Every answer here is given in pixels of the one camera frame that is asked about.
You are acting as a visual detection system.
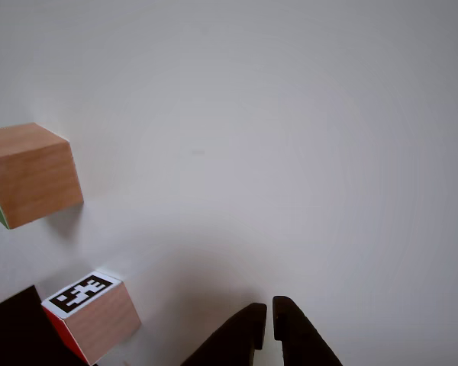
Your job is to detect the wooden cube with marker tag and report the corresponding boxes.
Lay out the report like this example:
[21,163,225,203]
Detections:
[40,270,143,366]

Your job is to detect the wooden cube with green side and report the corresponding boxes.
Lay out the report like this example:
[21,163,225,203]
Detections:
[0,122,85,230]

